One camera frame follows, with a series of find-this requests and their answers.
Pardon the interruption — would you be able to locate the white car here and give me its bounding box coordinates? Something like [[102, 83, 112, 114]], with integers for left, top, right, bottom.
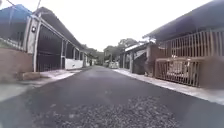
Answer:
[[108, 61, 120, 70]]

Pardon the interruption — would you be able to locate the building with reddish metal fence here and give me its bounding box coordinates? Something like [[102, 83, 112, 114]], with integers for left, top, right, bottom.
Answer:
[[143, 0, 224, 90]]

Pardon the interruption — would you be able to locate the row of trees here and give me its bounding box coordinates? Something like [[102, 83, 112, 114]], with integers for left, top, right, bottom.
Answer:
[[81, 37, 140, 66]]

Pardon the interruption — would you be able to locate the grey asphalt road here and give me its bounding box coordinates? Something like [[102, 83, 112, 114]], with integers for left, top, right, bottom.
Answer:
[[0, 65, 224, 128]]

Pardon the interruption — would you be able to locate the pale pole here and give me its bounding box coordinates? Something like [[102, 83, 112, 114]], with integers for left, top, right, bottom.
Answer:
[[32, 0, 43, 73]]

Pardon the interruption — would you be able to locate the building with dark gate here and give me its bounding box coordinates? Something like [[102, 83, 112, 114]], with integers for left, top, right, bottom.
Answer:
[[24, 6, 97, 73]]

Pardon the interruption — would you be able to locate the blue-roofed building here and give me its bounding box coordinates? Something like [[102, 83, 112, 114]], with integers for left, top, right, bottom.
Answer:
[[0, 3, 34, 51]]

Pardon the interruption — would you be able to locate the concrete pavement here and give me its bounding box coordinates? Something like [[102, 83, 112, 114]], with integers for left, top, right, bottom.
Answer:
[[0, 68, 85, 103], [113, 67, 224, 106]]

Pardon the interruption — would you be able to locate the building with pale roof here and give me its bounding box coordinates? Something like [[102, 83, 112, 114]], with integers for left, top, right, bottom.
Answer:
[[119, 41, 157, 76]]

